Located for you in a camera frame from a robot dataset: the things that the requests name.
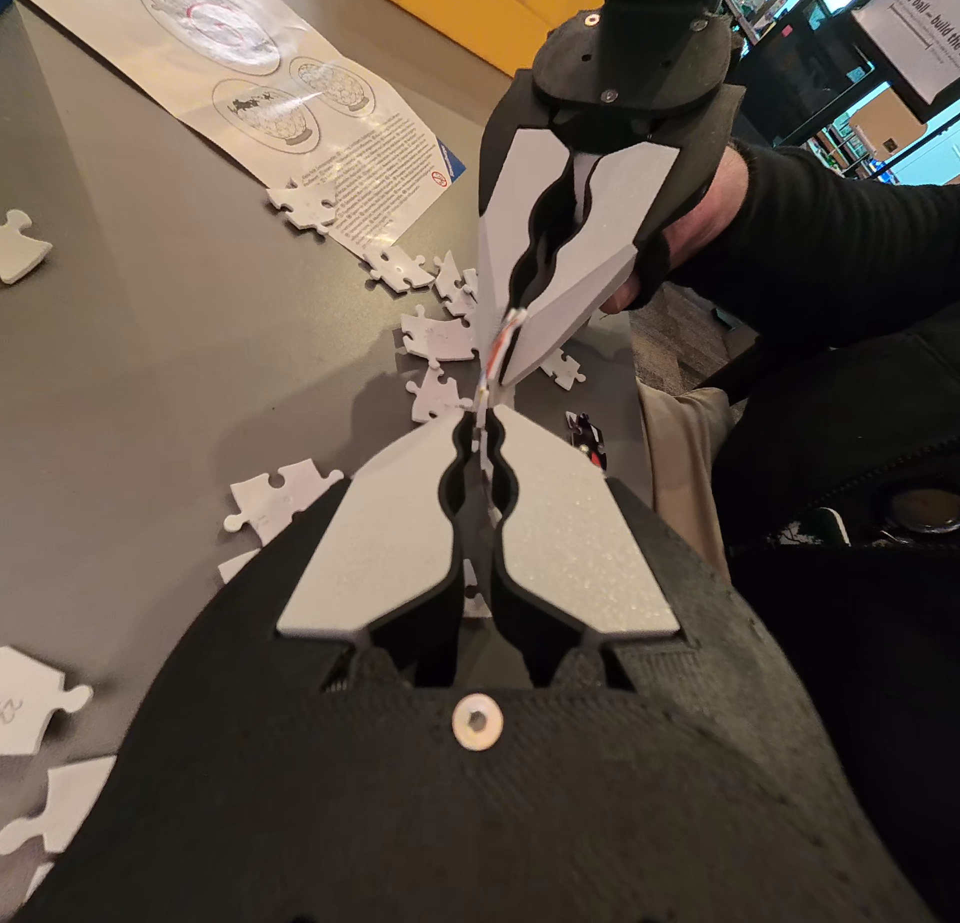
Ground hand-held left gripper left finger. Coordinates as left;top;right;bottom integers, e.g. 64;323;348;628
274;409;472;689

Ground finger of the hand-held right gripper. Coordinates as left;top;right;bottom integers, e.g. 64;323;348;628
475;126;580;341
499;137;683;386

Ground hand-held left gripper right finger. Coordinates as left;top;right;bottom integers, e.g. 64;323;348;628
489;404;684;689

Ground white puzzle pieces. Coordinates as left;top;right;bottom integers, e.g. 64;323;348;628
0;176;588;905

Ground small joined puzzle strip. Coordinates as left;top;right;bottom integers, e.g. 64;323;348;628
472;306;530;482

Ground person's right forearm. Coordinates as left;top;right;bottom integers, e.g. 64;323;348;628
671;141;960;350

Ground dark printed puzzle piece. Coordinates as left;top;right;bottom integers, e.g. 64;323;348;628
566;411;607;474

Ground person's right hand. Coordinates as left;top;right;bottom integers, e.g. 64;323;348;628
598;145;753;317

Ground person's beige trousers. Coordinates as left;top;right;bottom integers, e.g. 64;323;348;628
637;386;744;579

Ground printed instruction sheet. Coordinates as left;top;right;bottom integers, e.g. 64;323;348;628
7;0;466;260

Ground yellow box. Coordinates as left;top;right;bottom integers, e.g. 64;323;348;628
346;0;605;77

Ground brown cardboard box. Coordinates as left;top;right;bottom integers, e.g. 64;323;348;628
847;86;929;163

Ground white printed sign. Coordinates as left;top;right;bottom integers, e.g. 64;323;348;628
851;0;960;107

